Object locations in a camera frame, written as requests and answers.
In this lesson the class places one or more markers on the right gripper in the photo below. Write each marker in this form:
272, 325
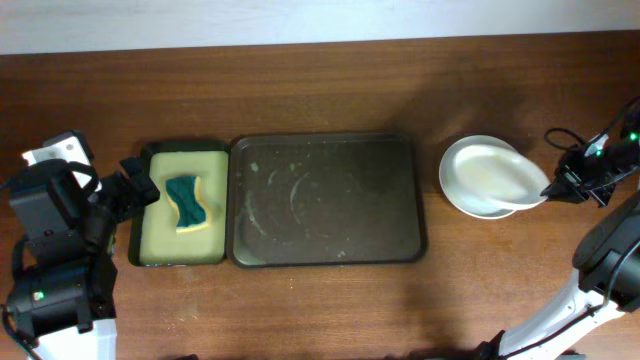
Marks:
571, 178

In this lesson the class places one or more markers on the white plate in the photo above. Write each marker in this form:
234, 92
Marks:
500, 177

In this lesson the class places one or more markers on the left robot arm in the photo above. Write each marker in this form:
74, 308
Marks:
61, 305

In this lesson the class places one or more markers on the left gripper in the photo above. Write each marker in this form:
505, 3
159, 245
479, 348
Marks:
120, 190

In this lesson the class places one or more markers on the yellow foam pad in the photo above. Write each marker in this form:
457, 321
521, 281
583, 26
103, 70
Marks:
160, 243

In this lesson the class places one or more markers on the small black tray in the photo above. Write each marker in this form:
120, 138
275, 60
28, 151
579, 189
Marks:
146, 154

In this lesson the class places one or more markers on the large dark brown tray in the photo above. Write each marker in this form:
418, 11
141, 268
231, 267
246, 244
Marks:
324, 200

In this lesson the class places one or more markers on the pale grey plate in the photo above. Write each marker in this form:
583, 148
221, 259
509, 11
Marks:
467, 203

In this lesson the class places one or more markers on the green and yellow sponge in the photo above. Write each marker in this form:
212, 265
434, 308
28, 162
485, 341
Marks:
184, 196

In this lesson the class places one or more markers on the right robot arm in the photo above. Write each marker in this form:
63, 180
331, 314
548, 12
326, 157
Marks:
604, 284

